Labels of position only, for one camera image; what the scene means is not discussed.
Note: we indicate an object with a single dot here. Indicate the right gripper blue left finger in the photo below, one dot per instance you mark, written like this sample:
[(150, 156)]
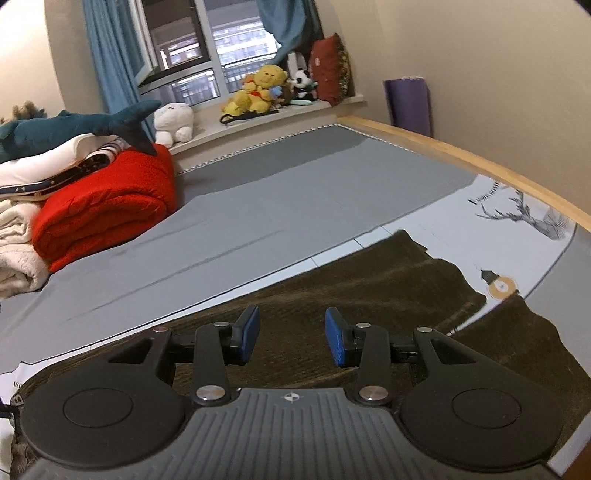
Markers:
[(244, 334)]

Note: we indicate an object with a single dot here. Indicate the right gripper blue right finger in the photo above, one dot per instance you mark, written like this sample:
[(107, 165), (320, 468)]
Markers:
[(341, 339)]

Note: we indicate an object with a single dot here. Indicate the olive green corduroy pants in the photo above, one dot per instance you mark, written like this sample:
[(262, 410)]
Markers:
[(397, 285)]

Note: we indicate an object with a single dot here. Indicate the grey printed bed sheet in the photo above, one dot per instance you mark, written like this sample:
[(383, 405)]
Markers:
[(95, 385)]

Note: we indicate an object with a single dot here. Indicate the red folded quilt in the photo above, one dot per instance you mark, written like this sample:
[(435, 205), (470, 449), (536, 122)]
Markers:
[(107, 208)]

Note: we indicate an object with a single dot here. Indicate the white seal plush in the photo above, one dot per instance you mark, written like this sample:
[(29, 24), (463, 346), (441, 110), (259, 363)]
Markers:
[(173, 123)]

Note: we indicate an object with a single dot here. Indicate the cream folded blanket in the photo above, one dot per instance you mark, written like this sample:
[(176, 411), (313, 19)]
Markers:
[(22, 269)]

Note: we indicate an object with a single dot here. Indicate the yellow bear plush toys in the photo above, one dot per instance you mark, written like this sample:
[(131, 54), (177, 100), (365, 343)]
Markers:
[(261, 92)]

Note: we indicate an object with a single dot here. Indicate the purple box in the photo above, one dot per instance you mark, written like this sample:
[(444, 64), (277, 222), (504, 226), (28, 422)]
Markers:
[(408, 100)]

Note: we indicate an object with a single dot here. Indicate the panda plush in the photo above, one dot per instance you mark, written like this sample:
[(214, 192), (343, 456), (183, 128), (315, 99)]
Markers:
[(304, 86)]

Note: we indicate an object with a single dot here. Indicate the white folded duvet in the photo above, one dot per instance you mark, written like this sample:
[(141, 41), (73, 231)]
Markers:
[(36, 177)]

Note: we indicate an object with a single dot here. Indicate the dark red cushion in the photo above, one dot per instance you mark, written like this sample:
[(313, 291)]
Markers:
[(330, 68)]

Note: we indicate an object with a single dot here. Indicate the teal shark plush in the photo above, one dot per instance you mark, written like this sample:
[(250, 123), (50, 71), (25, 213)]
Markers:
[(29, 137)]

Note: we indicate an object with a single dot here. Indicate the blue curtain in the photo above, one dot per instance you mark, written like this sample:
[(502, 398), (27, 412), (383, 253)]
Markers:
[(110, 55)]

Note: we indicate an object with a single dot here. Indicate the wooden bed frame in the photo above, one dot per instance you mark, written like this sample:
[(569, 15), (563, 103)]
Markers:
[(466, 160)]

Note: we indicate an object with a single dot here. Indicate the window with dark frame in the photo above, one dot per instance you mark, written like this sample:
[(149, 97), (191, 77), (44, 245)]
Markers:
[(197, 52)]

